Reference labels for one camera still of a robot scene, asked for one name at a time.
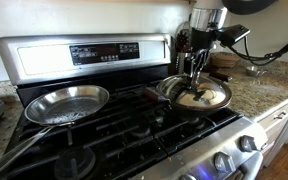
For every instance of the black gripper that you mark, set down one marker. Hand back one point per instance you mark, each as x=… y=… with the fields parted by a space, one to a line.
x=201 y=42

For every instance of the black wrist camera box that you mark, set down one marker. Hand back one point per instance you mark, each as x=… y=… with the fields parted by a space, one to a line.
x=229 y=36

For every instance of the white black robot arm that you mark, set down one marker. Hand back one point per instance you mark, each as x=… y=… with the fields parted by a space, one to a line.
x=206 y=23

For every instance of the white cabinet drawers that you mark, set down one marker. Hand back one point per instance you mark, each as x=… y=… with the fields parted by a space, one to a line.
x=277 y=133

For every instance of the stainless steel gas stove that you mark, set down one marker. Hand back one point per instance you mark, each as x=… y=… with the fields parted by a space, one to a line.
x=132 y=137

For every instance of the silver stove knob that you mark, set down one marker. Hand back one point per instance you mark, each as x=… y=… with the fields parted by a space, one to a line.
x=247 y=143
x=187 y=177
x=224 y=163

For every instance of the oven door handle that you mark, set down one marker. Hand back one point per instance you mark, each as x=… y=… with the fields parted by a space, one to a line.
x=249 y=169

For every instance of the small steel bowl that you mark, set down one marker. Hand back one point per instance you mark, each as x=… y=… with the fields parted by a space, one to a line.
x=255 y=71

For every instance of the silver drawer pull handle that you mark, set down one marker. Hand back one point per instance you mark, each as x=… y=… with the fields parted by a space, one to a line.
x=280 y=115

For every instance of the dark wok pan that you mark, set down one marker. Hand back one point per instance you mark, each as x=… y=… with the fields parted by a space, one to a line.
x=183 y=112

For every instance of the stainless steel frying pan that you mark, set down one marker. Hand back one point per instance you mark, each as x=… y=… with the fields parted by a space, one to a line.
x=62 y=107

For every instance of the perforated steel utensil holder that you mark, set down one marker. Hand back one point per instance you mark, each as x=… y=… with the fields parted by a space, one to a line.
x=182 y=62

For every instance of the wooden round board stack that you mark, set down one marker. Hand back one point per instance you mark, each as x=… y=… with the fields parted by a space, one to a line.
x=224 y=60

